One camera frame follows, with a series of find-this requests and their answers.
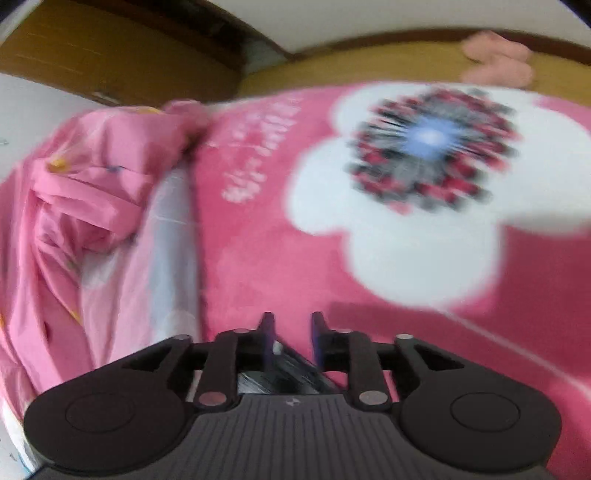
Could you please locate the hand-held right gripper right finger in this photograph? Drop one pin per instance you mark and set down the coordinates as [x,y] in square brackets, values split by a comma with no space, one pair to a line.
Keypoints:
[317,337]

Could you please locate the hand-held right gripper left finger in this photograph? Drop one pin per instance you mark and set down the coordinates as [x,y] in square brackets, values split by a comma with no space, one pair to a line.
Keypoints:
[267,337]

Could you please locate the black white plaid shirt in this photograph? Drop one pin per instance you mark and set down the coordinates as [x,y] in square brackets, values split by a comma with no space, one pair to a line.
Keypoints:
[295,374]

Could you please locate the pink floral blanket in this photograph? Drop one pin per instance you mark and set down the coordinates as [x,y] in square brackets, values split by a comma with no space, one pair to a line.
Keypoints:
[277,230]

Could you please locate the pink duvet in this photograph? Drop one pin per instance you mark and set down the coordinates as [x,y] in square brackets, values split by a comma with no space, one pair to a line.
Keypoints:
[92,230]

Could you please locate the pink cloth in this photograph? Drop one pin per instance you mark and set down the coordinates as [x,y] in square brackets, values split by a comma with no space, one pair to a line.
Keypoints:
[494,60]

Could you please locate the wooden door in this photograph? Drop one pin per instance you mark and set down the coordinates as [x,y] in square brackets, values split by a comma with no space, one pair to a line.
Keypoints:
[92,55]

